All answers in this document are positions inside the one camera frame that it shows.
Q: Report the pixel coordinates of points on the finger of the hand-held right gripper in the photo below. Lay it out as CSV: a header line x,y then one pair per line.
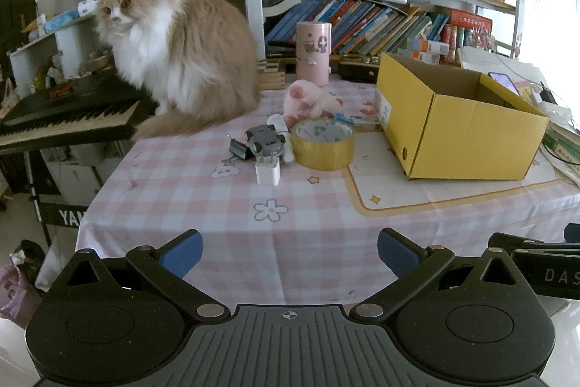
x,y
521,243

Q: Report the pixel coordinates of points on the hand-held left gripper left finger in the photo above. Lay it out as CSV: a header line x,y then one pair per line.
x,y
181,253

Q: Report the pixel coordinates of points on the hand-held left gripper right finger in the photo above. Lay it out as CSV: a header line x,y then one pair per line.
x,y
398,251

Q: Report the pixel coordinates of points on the yellow cardboard box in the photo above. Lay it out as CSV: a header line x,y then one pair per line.
x,y
471,142

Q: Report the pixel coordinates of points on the white charger plug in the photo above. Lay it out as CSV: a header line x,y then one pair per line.
x,y
267,174

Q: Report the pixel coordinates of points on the black binder clip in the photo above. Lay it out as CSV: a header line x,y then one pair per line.
x,y
239,150

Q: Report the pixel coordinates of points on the brown packing tape roll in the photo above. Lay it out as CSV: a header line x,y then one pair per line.
x,y
322,153

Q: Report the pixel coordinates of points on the grey toy car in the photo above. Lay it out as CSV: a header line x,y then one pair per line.
x,y
265,140

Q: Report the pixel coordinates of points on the small white bottle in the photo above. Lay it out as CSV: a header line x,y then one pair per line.
x,y
277,123

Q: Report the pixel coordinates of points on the pink plush toy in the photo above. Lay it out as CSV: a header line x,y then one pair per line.
x,y
308,99

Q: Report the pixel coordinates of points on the pink checked tablecloth desktop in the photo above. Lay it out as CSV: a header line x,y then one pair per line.
x,y
204,210

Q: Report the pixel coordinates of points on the thick green book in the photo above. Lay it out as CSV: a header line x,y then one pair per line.
x,y
564,146

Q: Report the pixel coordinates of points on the black keyboard stand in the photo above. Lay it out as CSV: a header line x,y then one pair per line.
x,y
59,214

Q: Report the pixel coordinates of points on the black power adapter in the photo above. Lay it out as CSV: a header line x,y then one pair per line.
x,y
548,94

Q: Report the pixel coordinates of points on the small pink box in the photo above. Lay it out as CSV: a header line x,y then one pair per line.
x,y
525,91

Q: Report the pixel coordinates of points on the black smartphone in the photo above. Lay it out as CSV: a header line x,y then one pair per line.
x,y
504,82

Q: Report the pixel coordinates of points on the trash bin with pink bag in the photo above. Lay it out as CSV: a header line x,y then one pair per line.
x,y
18,287

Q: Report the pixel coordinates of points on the black electronic keyboard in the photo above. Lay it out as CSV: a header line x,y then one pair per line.
x,y
68,110

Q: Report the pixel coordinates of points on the dark brown box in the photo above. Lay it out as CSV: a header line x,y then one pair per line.
x,y
358,69

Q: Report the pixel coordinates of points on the white flat box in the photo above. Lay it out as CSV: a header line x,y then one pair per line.
x,y
485,58

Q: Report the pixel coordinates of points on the wooden checkerboard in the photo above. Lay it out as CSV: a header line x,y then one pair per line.
x,y
271,76

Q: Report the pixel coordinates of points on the fluffy cream white cat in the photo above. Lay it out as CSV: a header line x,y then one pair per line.
x,y
195,51

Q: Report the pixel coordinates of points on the stack of orange white boxes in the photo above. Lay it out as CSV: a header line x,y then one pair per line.
x,y
428,49

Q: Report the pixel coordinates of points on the pink cylinder container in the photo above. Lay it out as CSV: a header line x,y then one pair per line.
x,y
313,56

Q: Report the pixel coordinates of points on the thick red book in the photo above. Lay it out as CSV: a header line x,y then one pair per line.
x,y
469,20

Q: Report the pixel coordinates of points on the row of books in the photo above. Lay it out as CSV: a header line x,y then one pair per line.
x,y
362,24

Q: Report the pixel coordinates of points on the white side shelf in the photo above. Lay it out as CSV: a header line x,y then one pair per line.
x,y
68,47

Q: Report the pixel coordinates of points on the blue tissue pack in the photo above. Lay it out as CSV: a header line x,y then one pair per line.
x,y
68,20

